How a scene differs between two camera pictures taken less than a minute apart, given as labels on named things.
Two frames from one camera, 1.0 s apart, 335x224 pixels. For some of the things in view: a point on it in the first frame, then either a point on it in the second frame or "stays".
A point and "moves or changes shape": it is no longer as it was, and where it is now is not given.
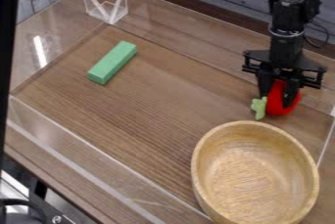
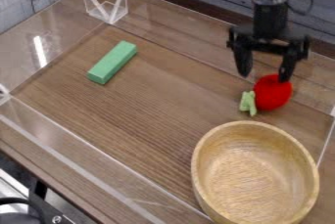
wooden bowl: (254, 174) stays
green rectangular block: (112, 63) stays
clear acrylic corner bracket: (107, 11) stays
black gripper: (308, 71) to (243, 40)
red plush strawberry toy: (275, 107) moves or changes shape
